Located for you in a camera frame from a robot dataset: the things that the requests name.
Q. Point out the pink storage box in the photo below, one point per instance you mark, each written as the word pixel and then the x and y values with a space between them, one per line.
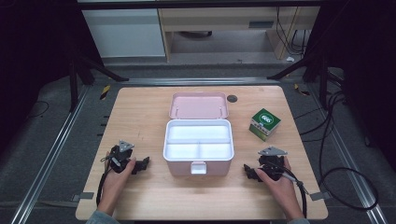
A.
pixel 199 105

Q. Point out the dark round table grommet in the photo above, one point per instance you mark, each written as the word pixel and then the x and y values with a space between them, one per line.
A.
pixel 232 99

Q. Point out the yellow black tape strip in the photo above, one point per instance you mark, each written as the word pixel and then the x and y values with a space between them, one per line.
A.
pixel 105 92
pixel 301 90

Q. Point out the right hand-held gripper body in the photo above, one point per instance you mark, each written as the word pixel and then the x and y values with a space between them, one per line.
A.
pixel 274 165

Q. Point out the person's left hand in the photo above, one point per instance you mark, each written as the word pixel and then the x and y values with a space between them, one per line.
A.
pixel 116 186

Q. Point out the white cabinet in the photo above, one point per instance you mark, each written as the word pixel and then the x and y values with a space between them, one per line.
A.
pixel 124 32

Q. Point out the black stand legs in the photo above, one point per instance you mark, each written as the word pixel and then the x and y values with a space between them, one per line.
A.
pixel 73 90
pixel 323 81

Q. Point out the green carton box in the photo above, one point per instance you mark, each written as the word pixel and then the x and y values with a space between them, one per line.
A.
pixel 264 123

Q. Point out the white divided tray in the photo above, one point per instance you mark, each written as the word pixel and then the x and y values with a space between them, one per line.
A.
pixel 199 132

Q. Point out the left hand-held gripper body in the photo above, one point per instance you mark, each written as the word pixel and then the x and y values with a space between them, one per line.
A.
pixel 120 157

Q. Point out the person's right hand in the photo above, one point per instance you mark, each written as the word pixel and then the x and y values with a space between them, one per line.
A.
pixel 283 191

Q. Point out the grey table bracket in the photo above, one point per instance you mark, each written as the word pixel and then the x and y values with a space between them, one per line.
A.
pixel 320 196
pixel 83 196

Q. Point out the aluminium floor rail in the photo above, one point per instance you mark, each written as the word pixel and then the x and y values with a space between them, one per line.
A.
pixel 199 81
pixel 345 155
pixel 53 155

